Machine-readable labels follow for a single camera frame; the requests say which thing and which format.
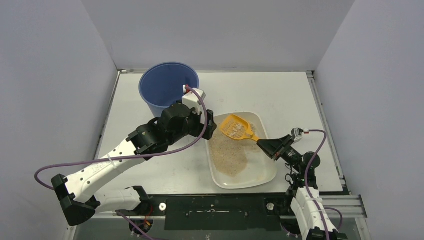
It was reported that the orange litter scoop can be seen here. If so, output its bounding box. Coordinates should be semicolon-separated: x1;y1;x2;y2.
219;114;259;142

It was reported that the blue plastic bucket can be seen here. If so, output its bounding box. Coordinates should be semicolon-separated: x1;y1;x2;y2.
138;62;200;117

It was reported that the white litter tray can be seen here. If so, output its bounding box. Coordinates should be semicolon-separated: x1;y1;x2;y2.
205;111;278;190

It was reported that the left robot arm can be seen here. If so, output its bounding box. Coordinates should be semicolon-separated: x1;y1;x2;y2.
51;101;217;226

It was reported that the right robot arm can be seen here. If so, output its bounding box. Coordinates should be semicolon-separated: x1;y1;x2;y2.
256;128;348;240

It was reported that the tan cat litter pile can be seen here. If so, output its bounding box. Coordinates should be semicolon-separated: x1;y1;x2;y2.
208;129;260;177

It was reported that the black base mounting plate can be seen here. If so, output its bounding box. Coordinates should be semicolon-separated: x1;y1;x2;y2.
116;193;316;232

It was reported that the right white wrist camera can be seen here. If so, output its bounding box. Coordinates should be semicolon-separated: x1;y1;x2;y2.
291;127;304;144

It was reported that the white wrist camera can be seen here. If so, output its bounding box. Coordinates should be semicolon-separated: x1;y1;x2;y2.
291;127;304;144
181;84;203;115

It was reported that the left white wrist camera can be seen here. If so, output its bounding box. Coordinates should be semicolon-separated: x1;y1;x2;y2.
181;84;203;115

